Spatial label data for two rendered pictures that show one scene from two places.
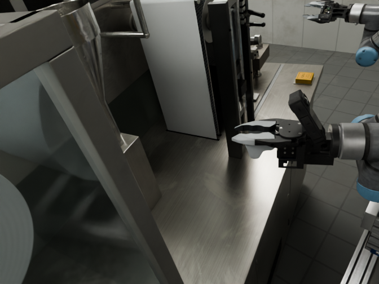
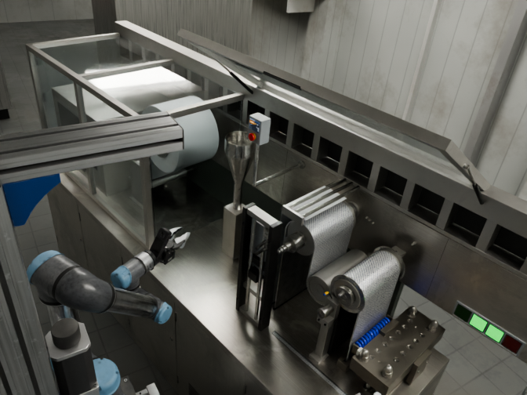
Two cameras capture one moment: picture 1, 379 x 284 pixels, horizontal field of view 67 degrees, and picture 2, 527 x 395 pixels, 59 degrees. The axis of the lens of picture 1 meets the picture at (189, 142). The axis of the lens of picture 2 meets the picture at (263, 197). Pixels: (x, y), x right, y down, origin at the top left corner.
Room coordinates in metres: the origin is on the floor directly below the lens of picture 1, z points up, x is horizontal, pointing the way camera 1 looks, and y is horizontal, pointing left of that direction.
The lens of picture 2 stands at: (0.96, -1.55, 2.41)
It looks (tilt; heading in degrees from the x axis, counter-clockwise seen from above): 34 degrees down; 96
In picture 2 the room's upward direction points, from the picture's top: 6 degrees clockwise
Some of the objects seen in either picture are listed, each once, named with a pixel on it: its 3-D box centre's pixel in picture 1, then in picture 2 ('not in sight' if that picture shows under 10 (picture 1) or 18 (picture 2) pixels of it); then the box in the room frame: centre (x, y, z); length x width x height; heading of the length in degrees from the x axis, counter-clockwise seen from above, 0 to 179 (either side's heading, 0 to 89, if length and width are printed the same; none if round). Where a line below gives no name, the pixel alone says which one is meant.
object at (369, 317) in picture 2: not in sight; (372, 314); (1.28, -0.26, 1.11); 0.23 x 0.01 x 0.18; 53
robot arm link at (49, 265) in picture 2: not in sight; (67, 322); (0.26, -0.63, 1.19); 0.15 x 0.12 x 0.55; 156
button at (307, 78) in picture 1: (304, 78); not in sight; (1.15, -0.60, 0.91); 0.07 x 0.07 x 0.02; 53
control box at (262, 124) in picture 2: not in sight; (257, 129); (0.74, 0.03, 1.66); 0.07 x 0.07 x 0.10; 53
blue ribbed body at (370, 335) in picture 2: not in sight; (373, 332); (1.30, -0.27, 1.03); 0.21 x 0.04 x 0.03; 53
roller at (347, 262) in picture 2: not in sight; (339, 275); (1.14, -0.15, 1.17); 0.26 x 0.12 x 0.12; 53
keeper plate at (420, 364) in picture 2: not in sight; (419, 367); (1.48, -0.34, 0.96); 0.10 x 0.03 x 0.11; 53
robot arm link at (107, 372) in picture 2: not in sight; (100, 382); (0.38, -0.68, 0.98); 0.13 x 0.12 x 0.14; 156
